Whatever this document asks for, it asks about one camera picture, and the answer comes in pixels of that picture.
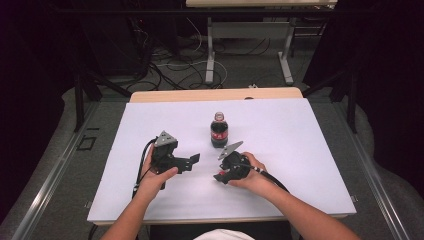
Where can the person's white clothing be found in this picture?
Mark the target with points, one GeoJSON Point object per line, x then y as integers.
{"type": "Point", "coordinates": [223, 235]}

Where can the white table mat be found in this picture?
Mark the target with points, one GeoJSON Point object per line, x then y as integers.
{"type": "Point", "coordinates": [283, 150]}

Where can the silver floor rail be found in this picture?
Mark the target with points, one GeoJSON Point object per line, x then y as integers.
{"type": "Point", "coordinates": [370, 173]}
{"type": "Point", "coordinates": [50, 183]}

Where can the red bottle cap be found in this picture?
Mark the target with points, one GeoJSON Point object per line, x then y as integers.
{"type": "Point", "coordinates": [221, 173]}

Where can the person's right hand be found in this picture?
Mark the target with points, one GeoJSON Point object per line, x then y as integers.
{"type": "Point", "coordinates": [256, 178]}

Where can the cola bottle with red label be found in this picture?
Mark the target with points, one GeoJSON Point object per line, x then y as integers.
{"type": "Point", "coordinates": [219, 131]}

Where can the black metal stand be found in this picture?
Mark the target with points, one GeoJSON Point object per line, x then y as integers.
{"type": "Point", "coordinates": [350, 96]}
{"type": "Point", "coordinates": [83, 96]}

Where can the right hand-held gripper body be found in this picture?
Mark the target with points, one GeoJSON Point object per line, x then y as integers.
{"type": "Point", "coordinates": [236, 165]}

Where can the person's left hand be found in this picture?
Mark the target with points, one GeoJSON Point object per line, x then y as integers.
{"type": "Point", "coordinates": [151, 183]}

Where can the wooden table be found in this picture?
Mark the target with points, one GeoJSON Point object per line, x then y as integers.
{"type": "Point", "coordinates": [200, 95]}

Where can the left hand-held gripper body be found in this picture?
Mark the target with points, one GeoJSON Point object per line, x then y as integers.
{"type": "Point", "coordinates": [163, 155]}

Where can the white metal desk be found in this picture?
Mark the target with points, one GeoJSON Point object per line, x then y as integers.
{"type": "Point", "coordinates": [250, 30]}

